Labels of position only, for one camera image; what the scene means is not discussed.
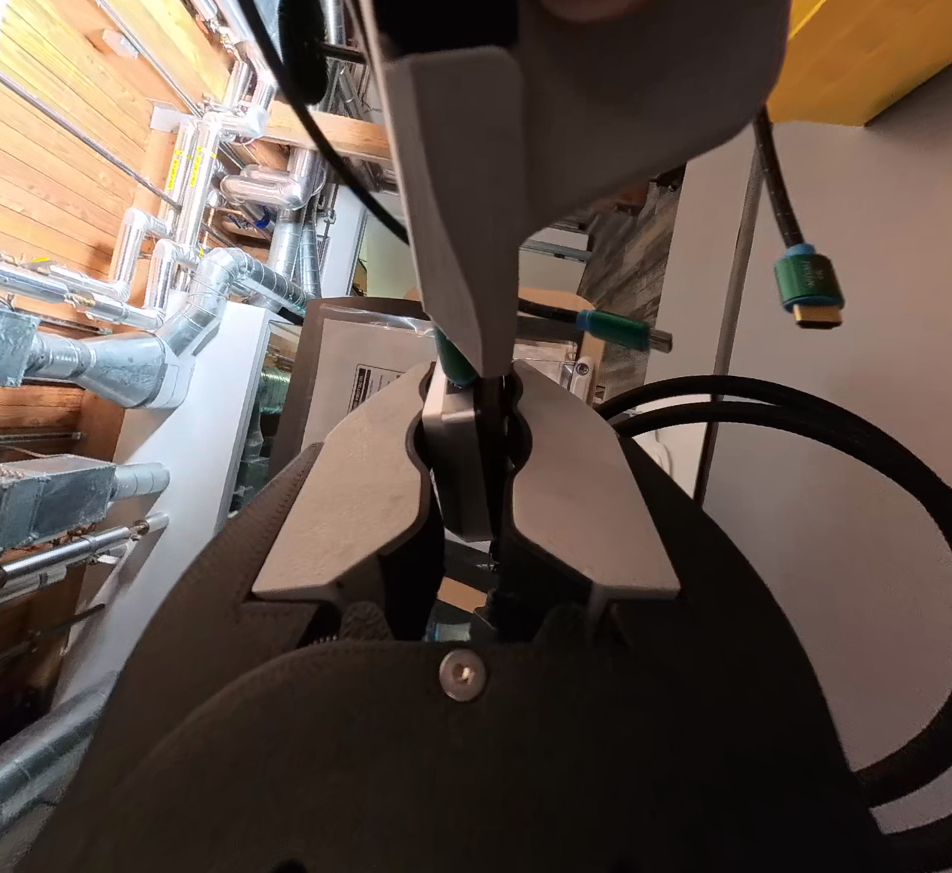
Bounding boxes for rectangular duct with round elbow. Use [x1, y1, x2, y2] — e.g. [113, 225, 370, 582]
[0, 248, 307, 413]

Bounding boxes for rectangular metal duct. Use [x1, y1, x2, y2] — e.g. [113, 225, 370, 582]
[0, 460, 172, 553]

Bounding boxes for thin black cable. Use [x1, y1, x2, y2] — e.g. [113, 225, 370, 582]
[204, 0, 412, 245]

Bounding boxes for black pole stand with disc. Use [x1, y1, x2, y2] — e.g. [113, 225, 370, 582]
[277, 0, 367, 104]

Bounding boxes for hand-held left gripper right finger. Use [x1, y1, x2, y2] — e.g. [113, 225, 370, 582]
[497, 361, 682, 641]

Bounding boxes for wooden post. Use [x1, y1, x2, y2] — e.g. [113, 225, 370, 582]
[264, 100, 395, 162]

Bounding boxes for looped black braided cable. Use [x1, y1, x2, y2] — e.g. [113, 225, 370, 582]
[595, 375, 952, 811]

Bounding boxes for instruction sheet in plastic sleeve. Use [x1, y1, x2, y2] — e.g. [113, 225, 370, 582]
[321, 311, 592, 435]

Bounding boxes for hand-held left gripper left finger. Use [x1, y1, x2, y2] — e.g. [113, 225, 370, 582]
[251, 362, 447, 641]

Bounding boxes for grey multiport hub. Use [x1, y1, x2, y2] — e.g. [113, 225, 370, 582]
[421, 375, 514, 543]

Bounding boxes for silver insulated pipes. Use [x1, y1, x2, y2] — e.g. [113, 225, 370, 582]
[0, 0, 332, 339]

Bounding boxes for shiny metal tube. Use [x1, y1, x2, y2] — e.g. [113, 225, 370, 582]
[0, 512, 171, 591]

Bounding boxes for interior glass window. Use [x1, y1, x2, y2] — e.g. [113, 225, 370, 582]
[232, 315, 306, 517]

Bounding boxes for silver spiral duct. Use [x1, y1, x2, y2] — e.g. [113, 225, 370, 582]
[0, 672, 123, 859]

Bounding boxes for display board with wooden rim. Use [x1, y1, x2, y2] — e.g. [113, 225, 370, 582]
[299, 286, 605, 458]

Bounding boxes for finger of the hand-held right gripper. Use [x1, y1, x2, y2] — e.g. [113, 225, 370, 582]
[381, 0, 793, 379]

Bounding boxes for yellow plastic bin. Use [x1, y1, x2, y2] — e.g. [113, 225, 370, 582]
[750, 0, 952, 128]

